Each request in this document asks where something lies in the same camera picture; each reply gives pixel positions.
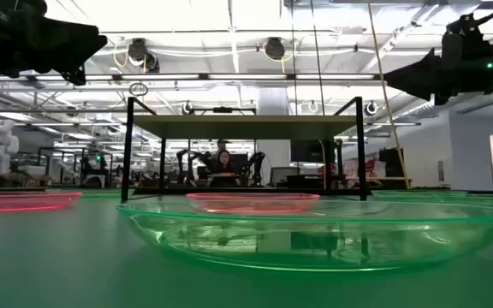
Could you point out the pink translucent plate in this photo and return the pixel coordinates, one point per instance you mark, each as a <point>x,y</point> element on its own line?
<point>24,201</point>
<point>251,197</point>

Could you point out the white robot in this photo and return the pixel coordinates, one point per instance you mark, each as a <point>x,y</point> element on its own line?
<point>0,143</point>

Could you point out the red white carton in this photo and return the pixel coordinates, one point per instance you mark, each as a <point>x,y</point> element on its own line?
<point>366,167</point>

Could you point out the grey laptop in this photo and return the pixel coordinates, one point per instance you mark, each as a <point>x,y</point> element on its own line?
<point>285,175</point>

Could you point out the green table mat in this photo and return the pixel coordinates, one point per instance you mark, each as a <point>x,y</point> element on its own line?
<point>58,256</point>

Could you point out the wooden shelf with black legs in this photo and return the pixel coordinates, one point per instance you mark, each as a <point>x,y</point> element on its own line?
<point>246,127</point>

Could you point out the black monitor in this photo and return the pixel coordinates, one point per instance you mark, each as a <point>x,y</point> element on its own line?
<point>306,152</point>

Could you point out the black workstation frame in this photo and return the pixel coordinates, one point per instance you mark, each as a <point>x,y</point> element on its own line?
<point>96,171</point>

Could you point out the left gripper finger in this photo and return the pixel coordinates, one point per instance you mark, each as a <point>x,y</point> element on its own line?
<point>71,43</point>
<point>75,77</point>

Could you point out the dark cabinet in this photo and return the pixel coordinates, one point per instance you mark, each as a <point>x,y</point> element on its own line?
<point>390,162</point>

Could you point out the person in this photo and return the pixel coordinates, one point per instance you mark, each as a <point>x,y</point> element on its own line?
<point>224,164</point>
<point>222,145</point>

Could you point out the long horizontal light bar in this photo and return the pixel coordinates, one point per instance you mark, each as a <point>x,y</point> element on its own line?
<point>246,77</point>

